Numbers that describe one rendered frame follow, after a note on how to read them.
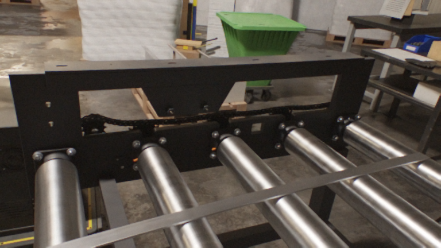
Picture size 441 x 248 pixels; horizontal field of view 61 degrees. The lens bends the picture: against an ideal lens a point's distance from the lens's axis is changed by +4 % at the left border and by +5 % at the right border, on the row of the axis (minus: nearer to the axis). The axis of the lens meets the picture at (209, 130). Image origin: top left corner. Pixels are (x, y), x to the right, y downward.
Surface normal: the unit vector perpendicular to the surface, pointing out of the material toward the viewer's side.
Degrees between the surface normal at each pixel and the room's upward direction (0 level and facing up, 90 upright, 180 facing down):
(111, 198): 0
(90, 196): 0
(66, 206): 14
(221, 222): 0
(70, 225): 20
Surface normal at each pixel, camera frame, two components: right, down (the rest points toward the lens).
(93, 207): 0.08, -0.89
